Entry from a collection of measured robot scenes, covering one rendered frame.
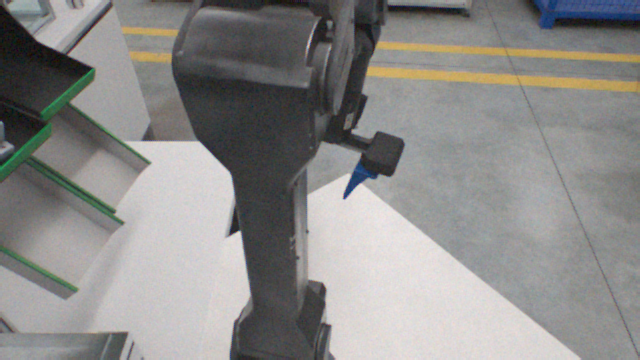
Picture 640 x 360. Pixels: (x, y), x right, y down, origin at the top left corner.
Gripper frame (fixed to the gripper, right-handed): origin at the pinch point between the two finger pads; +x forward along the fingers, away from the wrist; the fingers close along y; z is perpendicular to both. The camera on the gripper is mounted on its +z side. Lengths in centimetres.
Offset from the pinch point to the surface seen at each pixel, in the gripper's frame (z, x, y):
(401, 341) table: 1.2, 29.0, -19.4
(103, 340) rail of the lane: -19.9, 26.5, 20.7
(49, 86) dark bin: -0.9, 2.2, 42.8
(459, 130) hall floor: 204, 89, -34
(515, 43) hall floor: 341, 69, -59
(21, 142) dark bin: -12.0, 3.5, 36.3
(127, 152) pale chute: 7.4, 17.2, 37.8
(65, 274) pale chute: -15.5, 22.7, 30.6
